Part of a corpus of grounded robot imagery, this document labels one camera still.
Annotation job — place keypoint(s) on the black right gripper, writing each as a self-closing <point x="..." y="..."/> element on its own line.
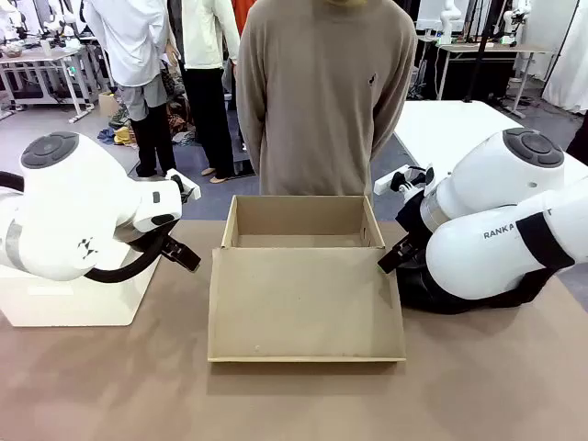
<point x="413" y="220"/>

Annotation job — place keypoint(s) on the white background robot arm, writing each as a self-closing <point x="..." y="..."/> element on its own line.
<point x="59" y="23"/>
<point x="514" y="18"/>
<point x="448" y="20"/>

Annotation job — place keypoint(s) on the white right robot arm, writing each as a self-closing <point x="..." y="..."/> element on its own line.
<point x="482" y="257"/>

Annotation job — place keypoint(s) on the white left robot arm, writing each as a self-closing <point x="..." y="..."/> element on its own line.
<point x="69" y="206"/>

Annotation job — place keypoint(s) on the cardboard shoe box with lid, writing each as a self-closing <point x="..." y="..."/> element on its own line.
<point x="303" y="303"/>

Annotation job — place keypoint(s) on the white plastic storage box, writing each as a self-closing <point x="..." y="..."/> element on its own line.
<point x="82" y="298"/>

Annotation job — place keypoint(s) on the white side table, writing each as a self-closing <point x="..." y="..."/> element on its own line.
<point x="441" y="128"/>

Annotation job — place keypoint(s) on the pile of coloured clothes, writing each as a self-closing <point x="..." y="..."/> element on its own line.
<point x="119" y="133"/>

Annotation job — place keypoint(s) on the small brown cardboard carton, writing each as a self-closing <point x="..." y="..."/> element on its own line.
<point x="108" y="103"/>

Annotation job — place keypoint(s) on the person in beige sweater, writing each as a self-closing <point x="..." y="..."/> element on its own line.
<point x="321" y="101"/>

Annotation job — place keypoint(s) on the black vertical stand pole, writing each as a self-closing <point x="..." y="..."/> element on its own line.
<point x="480" y="50"/>

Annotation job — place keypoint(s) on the background table with white legs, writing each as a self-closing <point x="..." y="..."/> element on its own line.
<point x="496" y="48"/>

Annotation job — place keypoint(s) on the grey background work table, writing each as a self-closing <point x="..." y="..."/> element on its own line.
<point x="41" y="57"/>

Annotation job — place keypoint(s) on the white hanging curtain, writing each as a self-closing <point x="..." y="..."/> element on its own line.
<point x="569" y="55"/>

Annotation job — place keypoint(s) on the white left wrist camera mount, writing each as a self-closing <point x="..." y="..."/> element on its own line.
<point x="186" y="186"/>

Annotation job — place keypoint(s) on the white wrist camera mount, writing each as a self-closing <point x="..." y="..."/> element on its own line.
<point x="399" y="181"/>
<point x="186" y="186"/>

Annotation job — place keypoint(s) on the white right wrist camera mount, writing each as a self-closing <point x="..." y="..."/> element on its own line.
<point x="399" y="181"/>

